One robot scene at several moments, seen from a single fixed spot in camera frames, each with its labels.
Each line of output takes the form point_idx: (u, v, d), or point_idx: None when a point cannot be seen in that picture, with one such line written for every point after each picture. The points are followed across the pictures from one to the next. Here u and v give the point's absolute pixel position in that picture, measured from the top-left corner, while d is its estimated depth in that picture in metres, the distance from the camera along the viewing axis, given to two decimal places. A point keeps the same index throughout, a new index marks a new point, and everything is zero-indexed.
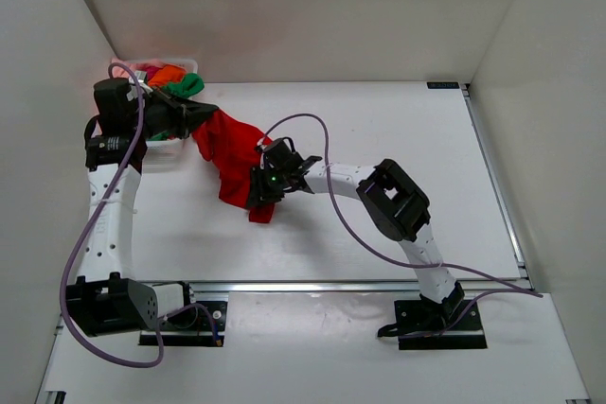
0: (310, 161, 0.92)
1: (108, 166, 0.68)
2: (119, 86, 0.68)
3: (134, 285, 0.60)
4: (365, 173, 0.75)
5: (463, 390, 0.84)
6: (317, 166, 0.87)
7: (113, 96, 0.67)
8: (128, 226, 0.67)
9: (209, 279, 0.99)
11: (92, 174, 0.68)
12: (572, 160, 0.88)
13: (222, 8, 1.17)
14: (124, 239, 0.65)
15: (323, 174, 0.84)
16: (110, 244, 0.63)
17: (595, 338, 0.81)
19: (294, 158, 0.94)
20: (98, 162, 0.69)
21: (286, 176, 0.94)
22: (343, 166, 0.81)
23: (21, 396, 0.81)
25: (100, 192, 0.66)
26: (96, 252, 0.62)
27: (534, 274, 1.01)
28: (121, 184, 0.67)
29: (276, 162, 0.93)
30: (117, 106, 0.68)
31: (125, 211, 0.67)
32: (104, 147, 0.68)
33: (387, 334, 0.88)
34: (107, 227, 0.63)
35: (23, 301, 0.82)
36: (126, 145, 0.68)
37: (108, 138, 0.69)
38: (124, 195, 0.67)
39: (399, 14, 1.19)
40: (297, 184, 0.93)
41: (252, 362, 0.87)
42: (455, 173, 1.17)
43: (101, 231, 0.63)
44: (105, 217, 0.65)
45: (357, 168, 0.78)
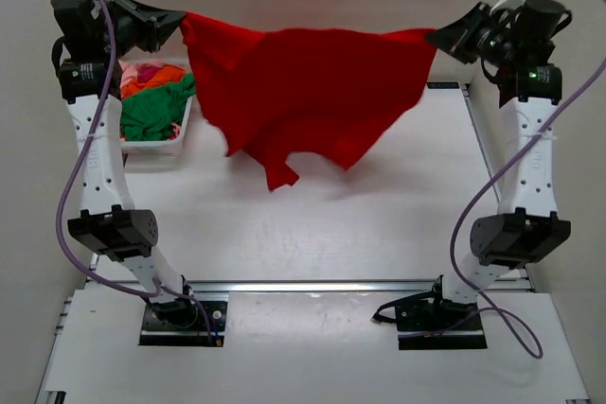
0: (545, 91, 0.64)
1: (87, 97, 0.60)
2: (83, 2, 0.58)
3: (136, 210, 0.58)
4: (536, 205, 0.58)
5: (463, 390, 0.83)
6: (543, 108, 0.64)
7: (77, 14, 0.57)
8: (119, 156, 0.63)
9: (209, 279, 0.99)
11: (71, 107, 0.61)
12: (573, 159, 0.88)
13: (222, 8, 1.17)
14: (119, 172, 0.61)
15: (525, 127, 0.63)
16: (105, 179, 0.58)
17: (595, 338, 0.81)
19: (552, 80, 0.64)
20: (73, 93, 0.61)
21: (518, 69, 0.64)
22: (540, 162, 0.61)
23: (21, 397, 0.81)
25: (85, 128, 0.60)
26: (93, 185, 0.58)
27: (534, 275, 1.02)
28: (106, 118, 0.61)
29: (520, 24, 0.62)
30: (84, 25, 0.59)
31: (115, 146, 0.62)
32: (77, 74, 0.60)
33: (386, 318, 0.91)
34: (101, 162, 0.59)
35: (23, 300, 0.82)
36: (102, 69, 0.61)
37: (80, 64, 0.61)
38: (110, 129, 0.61)
39: (399, 14, 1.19)
40: (504, 79, 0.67)
41: (252, 361, 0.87)
42: (456, 172, 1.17)
43: (95, 165, 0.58)
44: (97, 151, 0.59)
45: (539, 188, 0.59)
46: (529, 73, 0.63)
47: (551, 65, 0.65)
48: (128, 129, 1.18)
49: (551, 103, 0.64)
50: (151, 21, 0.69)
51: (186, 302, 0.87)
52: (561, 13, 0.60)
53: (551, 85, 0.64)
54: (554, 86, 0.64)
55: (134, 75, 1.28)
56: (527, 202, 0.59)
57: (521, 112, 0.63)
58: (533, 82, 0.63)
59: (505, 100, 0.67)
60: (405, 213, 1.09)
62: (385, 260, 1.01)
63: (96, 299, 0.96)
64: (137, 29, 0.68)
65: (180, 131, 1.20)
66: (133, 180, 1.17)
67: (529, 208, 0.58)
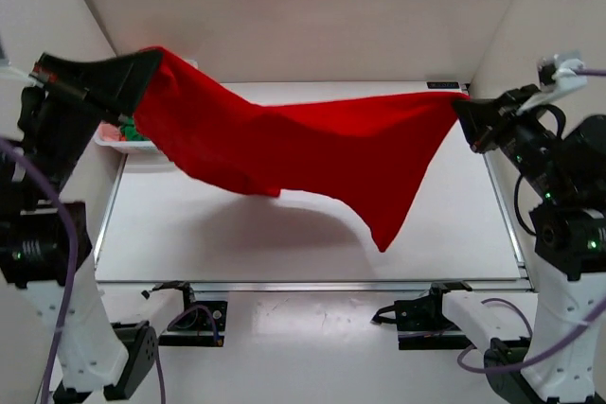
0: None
1: (43, 285, 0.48)
2: None
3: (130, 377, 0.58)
4: (570, 395, 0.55)
5: (464, 390, 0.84)
6: (602, 283, 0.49)
7: None
8: (101, 316, 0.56)
9: (207, 279, 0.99)
11: (24, 293, 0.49)
12: None
13: (222, 7, 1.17)
14: (102, 340, 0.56)
15: (572, 310, 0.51)
16: (89, 361, 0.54)
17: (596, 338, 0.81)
19: None
20: (23, 276, 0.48)
21: (568, 220, 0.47)
22: (583, 349, 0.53)
23: (21, 397, 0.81)
25: (48, 316, 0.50)
26: (76, 369, 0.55)
27: (534, 274, 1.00)
28: (76, 303, 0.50)
29: (574, 156, 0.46)
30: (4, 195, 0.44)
31: (91, 323, 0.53)
32: (20, 257, 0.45)
33: (385, 318, 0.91)
34: (80, 350, 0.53)
35: (23, 302, 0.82)
36: (53, 251, 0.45)
37: (24, 244, 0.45)
38: (84, 308, 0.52)
39: (400, 14, 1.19)
40: (548, 224, 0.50)
41: (252, 361, 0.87)
42: (456, 173, 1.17)
43: (74, 353, 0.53)
44: (69, 340, 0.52)
45: (578, 375, 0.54)
46: (590, 237, 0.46)
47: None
48: (129, 129, 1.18)
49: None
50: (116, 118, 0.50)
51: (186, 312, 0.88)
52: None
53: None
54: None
55: None
56: (561, 393, 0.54)
57: (567, 293, 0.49)
58: (590, 251, 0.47)
59: (545, 247, 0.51)
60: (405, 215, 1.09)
62: (385, 262, 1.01)
63: None
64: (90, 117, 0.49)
65: None
66: (133, 180, 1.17)
67: (563, 396, 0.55)
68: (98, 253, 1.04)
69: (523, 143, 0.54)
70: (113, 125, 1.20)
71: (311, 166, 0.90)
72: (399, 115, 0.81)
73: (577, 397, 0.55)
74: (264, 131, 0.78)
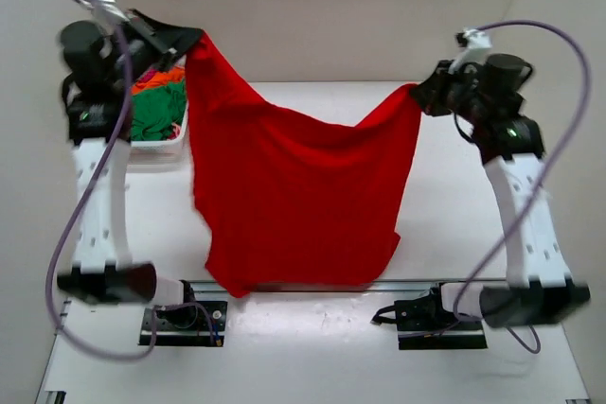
0: (529, 146, 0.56)
1: (93, 142, 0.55)
2: (91, 41, 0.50)
3: (131, 269, 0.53)
4: (550, 273, 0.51)
5: (464, 390, 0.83)
6: (534, 164, 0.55)
7: (82, 56, 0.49)
8: (120, 211, 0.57)
9: (208, 279, 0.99)
11: (75, 152, 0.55)
12: (576, 159, 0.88)
13: (222, 8, 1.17)
14: (119, 227, 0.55)
15: (519, 189, 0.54)
16: (102, 232, 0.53)
17: (595, 338, 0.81)
19: (532, 133, 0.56)
20: (80, 136, 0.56)
21: (493, 127, 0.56)
22: (540, 223, 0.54)
23: (20, 397, 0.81)
25: (87, 173, 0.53)
26: (88, 238, 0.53)
27: None
28: (112, 165, 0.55)
29: (484, 79, 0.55)
30: (90, 69, 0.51)
31: (116, 195, 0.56)
32: (87, 118, 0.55)
33: (385, 318, 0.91)
34: (99, 212, 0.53)
35: (21, 302, 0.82)
36: (115, 114, 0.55)
37: (91, 107, 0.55)
38: (114, 177, 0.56)
39: (400, 14, 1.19)
40: (481, 138, 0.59)
41: (252, 361, 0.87)
42: (457, 173, 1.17)
43: (93, 214, 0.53)
44: (95, 203, 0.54)
45: (547, 254, 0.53)
46: (507, 127, 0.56)
47: (527, 118, 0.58)
48: None
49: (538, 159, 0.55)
50: (169, 52, 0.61)
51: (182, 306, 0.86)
52: (524, 65, 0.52)
53: (533, 139, 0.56)
54: (536, 138, 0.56)
55: None
56: (539, 270, 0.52)
57: (507, 172, 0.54)
58: (513, 141, 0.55)
59: (487, 159, 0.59)
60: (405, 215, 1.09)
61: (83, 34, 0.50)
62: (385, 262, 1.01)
63: None
64: (149, 58, 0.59)
65: (180, 131, 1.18)
66: (133, 180, 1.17)
67: (543, 277, 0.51)
68: None
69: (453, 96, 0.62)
70: None
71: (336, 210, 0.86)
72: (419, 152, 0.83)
73: (556, 277, 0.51)
74: (287, 158, 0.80)
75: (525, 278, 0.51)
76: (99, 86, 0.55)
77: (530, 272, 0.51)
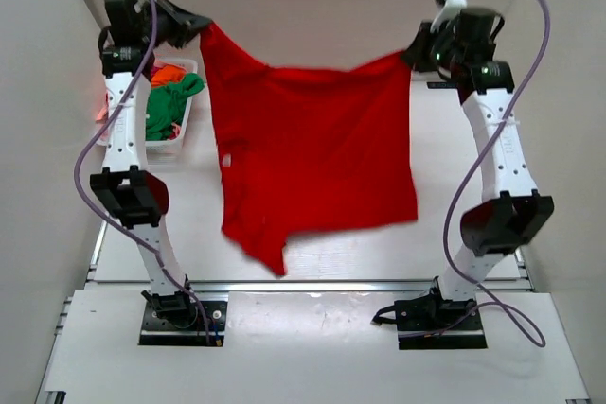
0: (500, 80, 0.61)
1: (123, 75, 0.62)
2: None
3: (151, 175, 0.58)
4: (518, 187, 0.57)
5: (464, 389, 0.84)
6: (504, 96, 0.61)
7: (121, 7, 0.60)
8: (142, 133, 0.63)
9: (208, 279, 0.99)
11: (108, 82, 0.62)
12: (575, 159, 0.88)
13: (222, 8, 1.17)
14: (141, 142, 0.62)
15: (490, 117, 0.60)
16: (128, 142, 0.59)
17: (594, 337, 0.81)
19: (504, 69, 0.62)
20: (112, 70, 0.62)
21: (468, 65, 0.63)
22: (511, 146, 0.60)
23: (20, 398, 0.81)
25: (117, 97, 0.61)
26: (116, 148, 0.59)
27: (534, 274, 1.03)
28: (137, 91, 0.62)
29: (459, 28, 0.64)
30: (127, 19, 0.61)
31: (140, 118, 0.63)
32: (117, 55, 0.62)
33: (386, 319, 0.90)
34: (127, 127, 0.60)
35: (21, 301, 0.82)
36: (140, 56, 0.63)
37: (121, 47, 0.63)
38: (138, 103, 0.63)
39: (400, 15, 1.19)
40: (459, 78, 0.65)
41: (252, 360, 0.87)
42: (457, 173, 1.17)
43: (121, 129, 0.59)
44: (123, 120, 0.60)
45: (516, 170, 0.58)
46: (480, 66, 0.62)
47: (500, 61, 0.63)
48: None
49: (507, 91, 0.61)
50: (184, 24, 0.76)
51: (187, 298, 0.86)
52: (491, 15, 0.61)
53: (504, 77, 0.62)
54: (507, 75, 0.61)
55: None
56: (510, 185, 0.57)
57: (480, 103, 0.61)
58: (484, 75, 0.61)
59: (464, 97, 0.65)
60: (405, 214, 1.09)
61: None
62: (386, 262, 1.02)
63: (97, 300, 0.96)
64: (170, 28, 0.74)
65: (180, 131, 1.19)
66: None
67: (514, 191, 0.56)
68: (97, 253, 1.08)
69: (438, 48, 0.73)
70: None
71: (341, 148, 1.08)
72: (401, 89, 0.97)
73: (524, 189, 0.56)
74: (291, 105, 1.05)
75: (496, 191, 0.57)
76: (130, 31, 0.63)
77: (501, 186, 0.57)
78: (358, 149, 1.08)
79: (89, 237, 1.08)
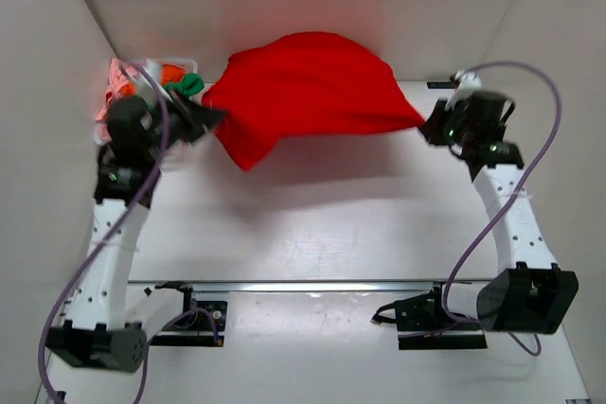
0: (508, 159, 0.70)
1: (114, 202, 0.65)
2: (134, 115, 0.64)
3: (120, 334, 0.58)
4: (533, 259, 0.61)
5: (463, 389, 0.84)
6: (513, 171, 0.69)
7: (126, 125, 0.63)
8: (122, 274, 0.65)
9: (207, 279, 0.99)
11: (98, 208, 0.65)
12: (577, 160, 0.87)
13: (222, 7, 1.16)
14: (118, 289, 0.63)
15: (502, 189, 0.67)
16: (101, 291, 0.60)
17: (595, 339, 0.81)
19: (512, 149, 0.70)
20: (104, 195, 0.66)
21: (480, 146, 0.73)
22: (525, 219, 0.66)
23: (21, 398, 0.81)
25: (102, 231, 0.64)
26: (87, 296, 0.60)
27: None
28: (126, 228, 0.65)
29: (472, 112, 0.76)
30: (132, 137, 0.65)
31: (124, 256, 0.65)
32: (115, 178, 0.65)
33: (385, 317, 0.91)
34: (104, 272, 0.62)
35: (20, 304, 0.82)
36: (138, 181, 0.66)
37: (119, 170, 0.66)
38: (125, 238, 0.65)
39: (400, 15, 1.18)
40: (470, 155, 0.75)
41: (251, 360, 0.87)
42: (458, 172, 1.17)
43: (98, 273, 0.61)
44: (103, 259, 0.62)
45: (532, 242, 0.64)
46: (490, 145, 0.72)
47: (509, 142, 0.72)
48: None
49: (517, 166, 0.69)
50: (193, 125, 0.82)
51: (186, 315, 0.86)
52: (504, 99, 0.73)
53: (512, 153, 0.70)
54: (515, 153, 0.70)
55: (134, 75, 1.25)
56: (526, 257, 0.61)
57: (490, 176, 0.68)
58: (494, 152, 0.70)
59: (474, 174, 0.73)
60: (406, 213, 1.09)
61: (131, 106, 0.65)
62: (386, 262, 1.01)
63: None
64: (183, 128, 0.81)
65: None
66: None
67: (529, 263, 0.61)
68: None
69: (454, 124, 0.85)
70: None
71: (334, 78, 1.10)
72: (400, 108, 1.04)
73: (542, 264, 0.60)
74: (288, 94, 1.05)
75: (513, 263, 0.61)
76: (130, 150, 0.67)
77: (518, 256, 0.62)
78: None
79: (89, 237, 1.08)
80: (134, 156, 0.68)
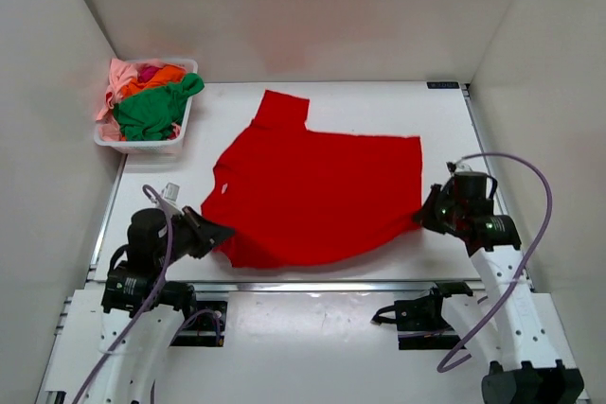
0: (506, 237, 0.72)
1: (121, 311, 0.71)
2: (154, 226, 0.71)
3: None
4: (539, 357, 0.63)
5: (464, 390, 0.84)
6: (511, 253, 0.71)
7: (144, 235, 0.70)
8: (129, 375, 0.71)
9: (208, 279, 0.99)
11: (106, 316, 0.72)
12: (577, 160, 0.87)
13: (222, 7, 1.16)
14: (123, 389, 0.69)
15: (501, 275, 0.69)
16: (106, 397, 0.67)
17: (596, 340, 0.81)
19: (507, 224, 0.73)
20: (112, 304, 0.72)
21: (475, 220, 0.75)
22: (525, 309, 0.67)
23: (21, 398, 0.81)
25: (109, 340, 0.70)
26: (94, 401, 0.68)
27: (534, 274, 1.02)
28: (129, 336, 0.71)
29: (458, 192, 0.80)
30: (146, 245, 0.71)
31: (130, 360, 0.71)
32: (122, 287, 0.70)
33: (386, 318, 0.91)
34: (109, 378, 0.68)
35: (20, 304, 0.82)
36: (142, 290, 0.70)
37: (127, 278, 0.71)
38: (131, 344, 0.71)
39: (399, 15, 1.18)
40: (467, 231, 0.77)
41: (251, 361, 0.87)
42: None
43: (104, 381, 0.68)
44: (109, 366, 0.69)
45: (535, 337, 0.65)
46: (486, 220, 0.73)
47: (506, 216, 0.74)
48: (128, 129, 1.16)
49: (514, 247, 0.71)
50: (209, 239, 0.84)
51: (187, 322, 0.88)
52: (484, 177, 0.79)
53: (508, 230, 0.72)
54: (511, 231, 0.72)
55: (134, 74, 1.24)
56: (530, 356, 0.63)
57: (490, 261, 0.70)
58: (489, 228, 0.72)
59: (474, 251, 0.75)
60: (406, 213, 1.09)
61: (152, 218, 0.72)
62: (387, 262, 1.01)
63: (97, 300, 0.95)
64: (193, 239, 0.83)
65: (180, 131, 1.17)
66: (133, 179, 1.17)
67: (535, 360, 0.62)
68: (97, 253, 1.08)
69: (443, 203, 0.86)
70: (113, 124, 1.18)
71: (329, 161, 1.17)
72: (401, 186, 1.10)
73: (547, 360, 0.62)
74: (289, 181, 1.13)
75: (518, 361, 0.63)
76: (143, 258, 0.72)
77: (522, 356, 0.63)
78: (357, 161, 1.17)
79: (90, 237, 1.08)
80: (145, 265, 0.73)
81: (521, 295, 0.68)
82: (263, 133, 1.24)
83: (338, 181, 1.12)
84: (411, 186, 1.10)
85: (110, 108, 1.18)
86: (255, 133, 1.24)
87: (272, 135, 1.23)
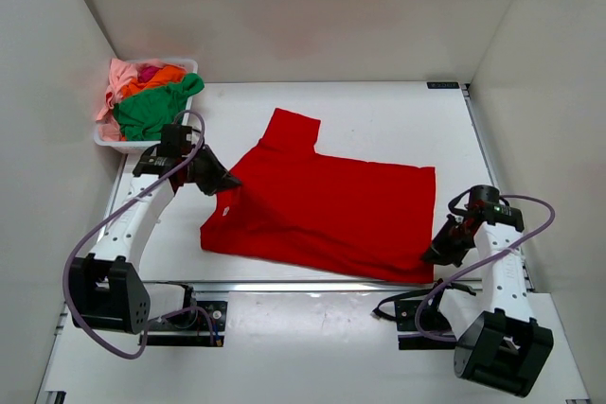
0: (510, 219, 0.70)
1: (150, 176, 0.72)
2: (186, 127, 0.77)
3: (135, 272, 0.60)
4: (515, 311, 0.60)
5: (465, 389, 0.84)
6: (513, 234, 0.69)
7: (176, 130, 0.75)
8: (146, 230, 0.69)
9: (211, 280, 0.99)
11: (134, 179, 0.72)
12: (577, 161, 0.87)
13: (222, 8, 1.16)
14: (139, 238, 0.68)
15: (496, 244, 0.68)
16: (127, 233, 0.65)
17: (595, 339, 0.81)
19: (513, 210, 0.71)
20: (142, 171, 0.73)
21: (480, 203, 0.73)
22: (512, 273, 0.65)
23: (21, 398, 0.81)
25: (135, 192, 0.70)
26: (112, 236, 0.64)
27: (534, 274, 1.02)
28: (156, 192, 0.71)
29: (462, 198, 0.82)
30: (177, 138, 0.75)
31: (149, 217, 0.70)
32: (152, 162, 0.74)
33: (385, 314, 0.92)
34: (132, 219, 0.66)
35: (19, 304, 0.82)
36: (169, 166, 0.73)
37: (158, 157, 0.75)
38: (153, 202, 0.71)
39: (400, 15, 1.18)
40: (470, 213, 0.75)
41: (251, 361, 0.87)
42: (457, 171, 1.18)
43: (125, 220, 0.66)
44: (132, 211, 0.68)
45: (515, 295, 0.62)
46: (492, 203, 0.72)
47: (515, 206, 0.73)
48: (128, 129, 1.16)
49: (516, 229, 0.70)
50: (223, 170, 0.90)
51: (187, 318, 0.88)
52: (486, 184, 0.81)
53: (514, 216, 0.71)
54: (517, 216, 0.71)
55: (135, 74, 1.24)
56: (506, 307, 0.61)
57: (488, 232, 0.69)
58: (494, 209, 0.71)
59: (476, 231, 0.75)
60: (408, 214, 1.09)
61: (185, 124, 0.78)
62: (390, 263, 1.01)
63: None
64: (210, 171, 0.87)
65: None
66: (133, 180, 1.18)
67: (508, 312, 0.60)
68: None
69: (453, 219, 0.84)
70: (113, 125, 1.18)
71: (340, 184, 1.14)
72: (416, 216, 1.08)
73: (521, 315, 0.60)
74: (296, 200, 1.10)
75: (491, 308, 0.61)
76: (171, 150, 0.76)
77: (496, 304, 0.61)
78: (370, 184, 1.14)
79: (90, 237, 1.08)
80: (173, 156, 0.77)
81: (516, 267, 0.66)
82: (270, 150, 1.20)
83: (349, 203, 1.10)
84: (427, 218, 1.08)
85: (110, 108, 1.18)
86: (259, 153, 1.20)
87: (279, 157, 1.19)
